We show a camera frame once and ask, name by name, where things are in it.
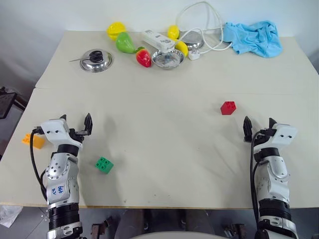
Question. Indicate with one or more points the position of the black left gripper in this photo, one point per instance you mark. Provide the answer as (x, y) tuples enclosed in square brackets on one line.
[(77, 134)]

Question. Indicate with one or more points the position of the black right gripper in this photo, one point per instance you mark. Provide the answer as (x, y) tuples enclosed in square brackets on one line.
[(264, 135)]

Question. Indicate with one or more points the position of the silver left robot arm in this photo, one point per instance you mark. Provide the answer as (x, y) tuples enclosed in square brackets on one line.
[(59, 174)]

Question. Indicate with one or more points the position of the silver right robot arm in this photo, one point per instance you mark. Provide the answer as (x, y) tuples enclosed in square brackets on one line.
[(274, 179)]

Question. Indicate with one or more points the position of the red toy brick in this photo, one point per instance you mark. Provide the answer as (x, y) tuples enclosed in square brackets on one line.
[(228, 108)]

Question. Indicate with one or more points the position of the orange toy brick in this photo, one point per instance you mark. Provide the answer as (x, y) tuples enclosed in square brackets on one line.
[(37, 142)]

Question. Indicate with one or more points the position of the green toy brick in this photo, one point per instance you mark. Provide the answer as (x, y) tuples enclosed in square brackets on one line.
[(104, 164)]

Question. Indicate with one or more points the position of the round steel lid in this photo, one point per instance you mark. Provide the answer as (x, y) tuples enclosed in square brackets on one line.
[(97, 66)]

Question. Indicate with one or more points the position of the black stand beside table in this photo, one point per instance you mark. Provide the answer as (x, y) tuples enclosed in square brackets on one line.
[(7, 104)]

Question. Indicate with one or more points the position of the light blue cloth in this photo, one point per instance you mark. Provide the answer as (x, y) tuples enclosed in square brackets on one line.
[(254, 38)]

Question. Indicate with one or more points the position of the green toy pear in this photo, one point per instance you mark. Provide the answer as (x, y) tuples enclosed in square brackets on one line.
[(124, 43)]

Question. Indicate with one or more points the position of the red toy strawberry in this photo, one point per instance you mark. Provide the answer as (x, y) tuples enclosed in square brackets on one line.
[(144, 58)]

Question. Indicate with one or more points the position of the white power plug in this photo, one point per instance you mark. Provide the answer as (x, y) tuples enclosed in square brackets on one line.
[(194, 54)]

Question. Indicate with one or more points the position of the yellow toy bell pepper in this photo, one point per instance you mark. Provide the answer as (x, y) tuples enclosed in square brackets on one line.
[(115, 30)]

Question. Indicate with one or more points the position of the steel bowl with scalloped rim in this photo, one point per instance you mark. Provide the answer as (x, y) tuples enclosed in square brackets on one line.
[(168, 62)]

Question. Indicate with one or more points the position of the plain steel bowl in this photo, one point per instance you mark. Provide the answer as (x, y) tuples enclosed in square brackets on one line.
[(193, 39)]

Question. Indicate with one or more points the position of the yellow toy banana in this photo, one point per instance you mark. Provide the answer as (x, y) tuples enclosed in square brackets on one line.
[(182, 47)]

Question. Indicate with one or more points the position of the white power strip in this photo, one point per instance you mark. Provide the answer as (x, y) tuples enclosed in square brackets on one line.
[(157, 39)]

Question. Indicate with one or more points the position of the clear plastic bag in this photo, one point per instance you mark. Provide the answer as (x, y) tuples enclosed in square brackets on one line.
[(8, 215)]

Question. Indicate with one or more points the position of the yellow toy lemon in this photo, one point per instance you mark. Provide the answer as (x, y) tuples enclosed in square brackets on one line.
[(173, 32)]

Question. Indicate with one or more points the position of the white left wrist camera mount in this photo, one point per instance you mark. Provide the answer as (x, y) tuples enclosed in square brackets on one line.
[(56, 133)]

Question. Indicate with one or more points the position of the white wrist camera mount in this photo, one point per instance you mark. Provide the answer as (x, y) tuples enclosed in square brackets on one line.
[(56, 133), (284, 135)]

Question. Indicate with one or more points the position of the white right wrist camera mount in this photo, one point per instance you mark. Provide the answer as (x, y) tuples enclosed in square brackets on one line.
[(284, 135)]

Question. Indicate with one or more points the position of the dark rusty metal bracket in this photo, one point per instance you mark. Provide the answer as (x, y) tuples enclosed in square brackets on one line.
[(98, 227), (234, 229)]

